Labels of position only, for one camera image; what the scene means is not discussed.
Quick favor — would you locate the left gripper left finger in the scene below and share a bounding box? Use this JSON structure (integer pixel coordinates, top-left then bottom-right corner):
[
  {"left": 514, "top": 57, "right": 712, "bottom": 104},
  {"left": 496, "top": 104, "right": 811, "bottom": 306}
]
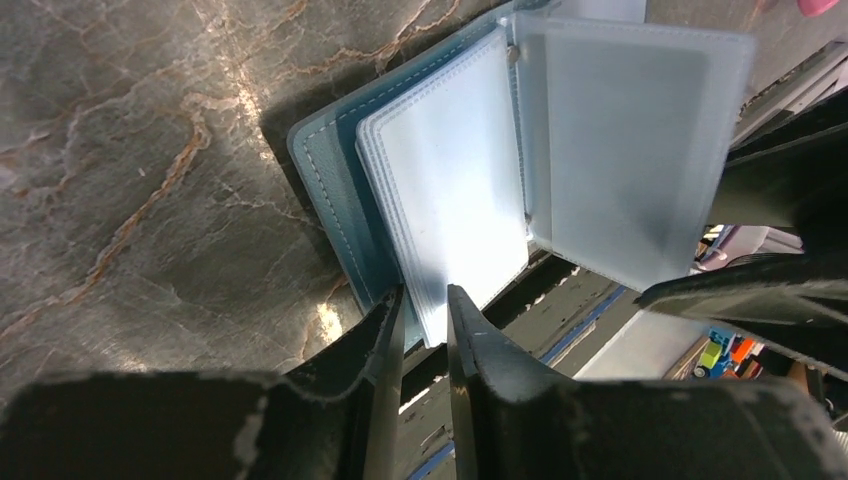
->
[{"left": 1, "top": 285, "right": 406, "bottom": 479}]

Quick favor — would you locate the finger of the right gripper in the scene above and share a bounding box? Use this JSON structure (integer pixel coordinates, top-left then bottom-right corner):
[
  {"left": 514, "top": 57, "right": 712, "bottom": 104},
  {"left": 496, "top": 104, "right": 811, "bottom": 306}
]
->
[
  {"left": 638, "top": 251, "right": 847, "bottom": 380},
  {"left": 707, "top": 89, "right": 847, "bottom": 229}
]

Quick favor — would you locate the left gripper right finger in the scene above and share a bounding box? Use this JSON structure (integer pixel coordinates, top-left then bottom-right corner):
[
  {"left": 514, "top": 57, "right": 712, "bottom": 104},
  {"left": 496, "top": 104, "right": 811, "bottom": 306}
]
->
[{"left": 447, "top": 285, "right": 847, "bottom": 479}]

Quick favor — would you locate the blue card holder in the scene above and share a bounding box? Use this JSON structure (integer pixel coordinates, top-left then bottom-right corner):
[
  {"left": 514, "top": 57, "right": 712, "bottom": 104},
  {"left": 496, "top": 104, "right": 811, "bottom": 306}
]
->
[{"left": 287, "top": 1, "right": 756, "bottom": 347}]

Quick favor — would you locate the pink cylindrical tube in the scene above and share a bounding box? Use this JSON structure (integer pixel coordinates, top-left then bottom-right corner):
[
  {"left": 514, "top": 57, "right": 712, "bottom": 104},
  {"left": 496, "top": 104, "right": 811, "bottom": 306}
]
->
[{"left": 796, "top": 0, "right": 840, "bottom": 17}]

